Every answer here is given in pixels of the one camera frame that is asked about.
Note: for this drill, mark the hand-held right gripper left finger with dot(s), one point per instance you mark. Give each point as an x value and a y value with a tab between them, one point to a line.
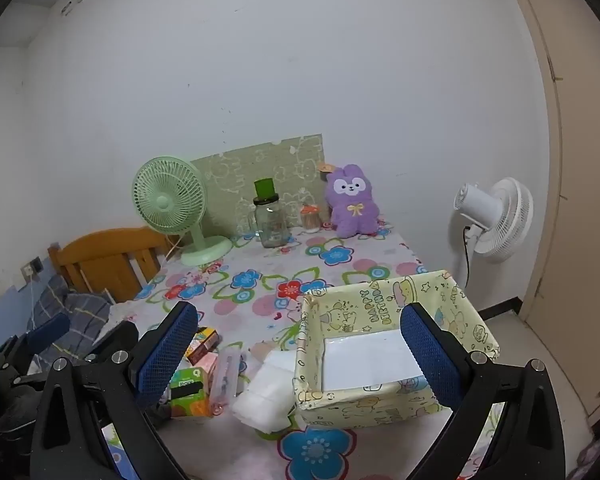
165	355

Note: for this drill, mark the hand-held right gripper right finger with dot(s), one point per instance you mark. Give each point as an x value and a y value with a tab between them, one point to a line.
430	360

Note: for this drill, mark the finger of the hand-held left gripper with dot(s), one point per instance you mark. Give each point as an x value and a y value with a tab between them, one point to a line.
50	331
112	341

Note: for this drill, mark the small pink carton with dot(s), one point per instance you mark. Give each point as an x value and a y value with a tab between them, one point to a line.
204	360

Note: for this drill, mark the small yellow cartoon carton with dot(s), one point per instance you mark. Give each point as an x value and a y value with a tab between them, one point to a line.
206	337

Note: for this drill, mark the small green carton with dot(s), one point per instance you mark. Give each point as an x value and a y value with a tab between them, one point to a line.
192	395

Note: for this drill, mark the clear plastic packet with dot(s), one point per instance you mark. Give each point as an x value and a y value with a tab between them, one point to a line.
226	377

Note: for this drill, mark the yellow cartoon print box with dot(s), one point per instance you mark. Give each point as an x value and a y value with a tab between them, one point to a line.
345	405

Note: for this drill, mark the white tissue cloth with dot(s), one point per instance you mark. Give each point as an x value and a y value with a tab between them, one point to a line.
260	400

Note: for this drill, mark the white tissue packet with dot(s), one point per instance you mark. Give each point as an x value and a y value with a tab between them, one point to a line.
280	361

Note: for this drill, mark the white bed blanket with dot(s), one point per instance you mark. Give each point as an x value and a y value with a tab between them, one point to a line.
122	312

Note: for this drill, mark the grey plaid pillow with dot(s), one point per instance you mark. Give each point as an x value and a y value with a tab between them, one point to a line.
80	305

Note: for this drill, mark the wooden bed headboard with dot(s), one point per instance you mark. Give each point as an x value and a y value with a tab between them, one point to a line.
105	255

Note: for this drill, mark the floral tablecloth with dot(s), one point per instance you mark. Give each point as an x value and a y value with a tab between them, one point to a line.
260	280

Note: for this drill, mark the green desk fan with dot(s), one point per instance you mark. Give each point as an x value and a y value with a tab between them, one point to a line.
167	200

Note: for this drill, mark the white standing fan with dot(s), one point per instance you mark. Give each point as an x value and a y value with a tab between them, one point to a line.
500	220

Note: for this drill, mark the glass jar mug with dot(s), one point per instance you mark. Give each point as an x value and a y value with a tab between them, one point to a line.
270	222

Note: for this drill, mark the purple plush bunny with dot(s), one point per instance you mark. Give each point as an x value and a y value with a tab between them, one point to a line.
352	205

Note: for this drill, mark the toothpick jar with orange lid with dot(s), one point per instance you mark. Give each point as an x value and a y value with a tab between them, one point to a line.
310	219

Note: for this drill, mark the green plastic cup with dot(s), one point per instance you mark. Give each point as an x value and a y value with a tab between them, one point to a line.
265	189

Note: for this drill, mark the beige wooden door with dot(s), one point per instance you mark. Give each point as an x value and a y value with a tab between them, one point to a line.
580	210

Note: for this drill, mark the green patterned board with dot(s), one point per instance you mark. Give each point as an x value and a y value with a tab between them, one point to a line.
280	170

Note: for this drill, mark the wall outlet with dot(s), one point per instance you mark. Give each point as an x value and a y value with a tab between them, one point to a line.
32	268

